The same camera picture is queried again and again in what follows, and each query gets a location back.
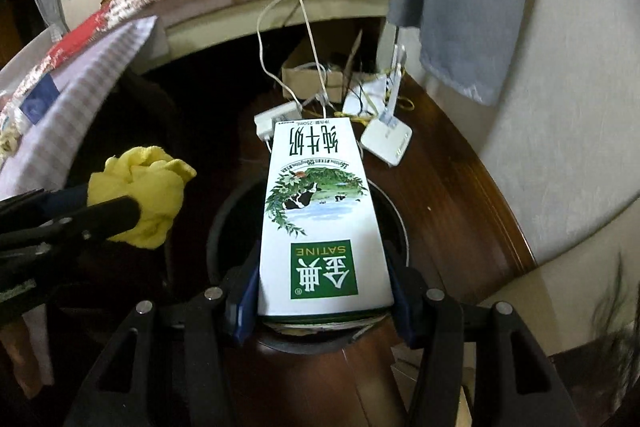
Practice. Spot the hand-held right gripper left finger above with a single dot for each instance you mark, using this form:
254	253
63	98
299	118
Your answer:
241	307

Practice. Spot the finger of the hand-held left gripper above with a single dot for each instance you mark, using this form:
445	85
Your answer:
60	202
115	218

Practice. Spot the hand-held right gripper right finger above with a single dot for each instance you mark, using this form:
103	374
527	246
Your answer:
406	312

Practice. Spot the yellow cloth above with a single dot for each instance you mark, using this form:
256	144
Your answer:
145	187

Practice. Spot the black round trash bin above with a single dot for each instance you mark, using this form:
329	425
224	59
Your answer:
235	217

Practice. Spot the white green milk carton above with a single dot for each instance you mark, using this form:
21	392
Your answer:
320	232

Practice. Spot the pink checkered tablecloth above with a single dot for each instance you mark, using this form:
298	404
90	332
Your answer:
85	82

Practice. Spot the white router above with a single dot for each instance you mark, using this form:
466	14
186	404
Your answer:
385	139

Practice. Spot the white power adapter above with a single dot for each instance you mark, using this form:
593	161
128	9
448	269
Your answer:
275	117

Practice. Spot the green plant leaves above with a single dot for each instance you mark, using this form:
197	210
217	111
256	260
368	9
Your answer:
612	307

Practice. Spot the cardboard box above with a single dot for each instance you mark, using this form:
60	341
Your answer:
305	79

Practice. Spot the grey hanging cloth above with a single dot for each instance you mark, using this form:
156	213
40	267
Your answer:
460	7

